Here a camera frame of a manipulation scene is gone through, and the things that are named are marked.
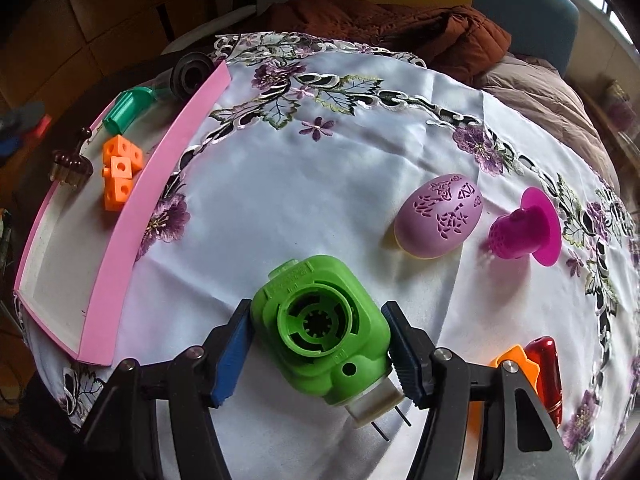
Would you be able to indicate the purple patterned egg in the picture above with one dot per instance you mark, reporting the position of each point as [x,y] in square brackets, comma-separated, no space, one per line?
[440,215]

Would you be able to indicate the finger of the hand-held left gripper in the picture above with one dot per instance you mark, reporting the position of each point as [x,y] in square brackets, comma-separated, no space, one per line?
[22,113]
[10,143]

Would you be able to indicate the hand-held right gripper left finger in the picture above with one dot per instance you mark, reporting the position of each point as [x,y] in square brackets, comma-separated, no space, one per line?
[232,355]

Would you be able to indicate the brown quilted jacket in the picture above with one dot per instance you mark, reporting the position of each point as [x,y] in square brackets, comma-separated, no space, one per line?
[400,25]

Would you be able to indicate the wooden wardrobe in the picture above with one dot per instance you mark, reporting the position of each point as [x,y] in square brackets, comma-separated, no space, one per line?
[100,10]

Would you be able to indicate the grey yellow blue headboard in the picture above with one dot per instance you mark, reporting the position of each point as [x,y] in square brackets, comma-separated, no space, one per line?
[525,5]

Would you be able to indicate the floral embroidered white tablecloth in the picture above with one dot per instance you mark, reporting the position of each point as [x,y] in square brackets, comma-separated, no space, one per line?
[300,200]

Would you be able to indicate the pink toy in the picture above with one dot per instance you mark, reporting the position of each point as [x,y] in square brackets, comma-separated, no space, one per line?
[620,105]

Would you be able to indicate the grey black cylinder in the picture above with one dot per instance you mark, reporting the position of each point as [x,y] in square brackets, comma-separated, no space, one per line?
[190,72]

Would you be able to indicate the orange linked cubes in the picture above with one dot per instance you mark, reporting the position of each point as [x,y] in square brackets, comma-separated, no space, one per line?
[120,167]

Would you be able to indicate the pale pink duvet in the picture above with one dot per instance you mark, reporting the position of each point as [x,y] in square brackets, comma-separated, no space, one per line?
[540,105]

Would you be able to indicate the pink cardboard box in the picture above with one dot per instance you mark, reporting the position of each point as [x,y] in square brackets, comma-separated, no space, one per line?
[150,200]

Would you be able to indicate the green plug-in device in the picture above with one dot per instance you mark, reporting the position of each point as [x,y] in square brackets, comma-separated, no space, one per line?
[320,330]

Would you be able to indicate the magenta flanged cup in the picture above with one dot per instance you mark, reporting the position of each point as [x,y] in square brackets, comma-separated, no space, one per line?
[515,235]

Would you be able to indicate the green plastic spool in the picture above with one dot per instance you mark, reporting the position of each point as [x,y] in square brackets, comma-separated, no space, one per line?
[127,110]

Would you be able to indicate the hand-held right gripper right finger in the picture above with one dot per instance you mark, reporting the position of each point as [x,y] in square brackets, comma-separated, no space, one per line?
[405,355]

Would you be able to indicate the brown scalp massager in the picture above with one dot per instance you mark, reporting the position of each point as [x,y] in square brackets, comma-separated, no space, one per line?
[72,165]

